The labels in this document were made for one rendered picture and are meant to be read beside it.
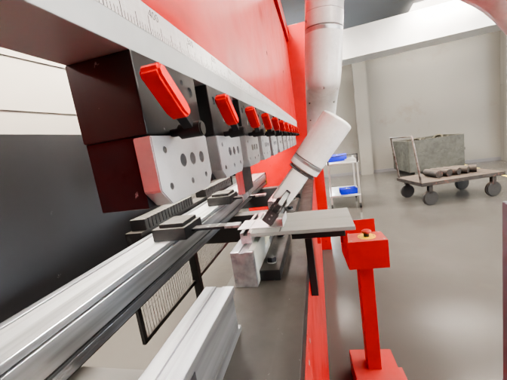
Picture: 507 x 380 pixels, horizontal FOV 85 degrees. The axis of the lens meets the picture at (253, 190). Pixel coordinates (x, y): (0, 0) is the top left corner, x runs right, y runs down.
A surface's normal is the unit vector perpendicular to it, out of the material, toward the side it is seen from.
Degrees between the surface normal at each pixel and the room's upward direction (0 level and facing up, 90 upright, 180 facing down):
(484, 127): 90
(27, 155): 90
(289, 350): 0
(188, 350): 0
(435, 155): 90
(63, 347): 90
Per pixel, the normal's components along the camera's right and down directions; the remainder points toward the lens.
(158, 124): 0.97, -0.11
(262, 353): -0.15, -0.98
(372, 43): -0.30, 0.20
